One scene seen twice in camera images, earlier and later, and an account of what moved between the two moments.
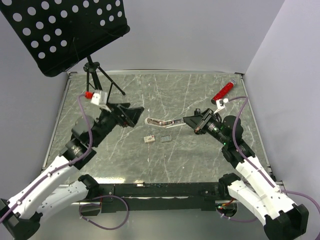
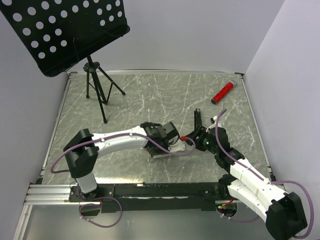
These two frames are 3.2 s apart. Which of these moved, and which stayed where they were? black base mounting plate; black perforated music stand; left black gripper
Moved: left black gripper
Stayed: black base mounting plate; black perforated music stand
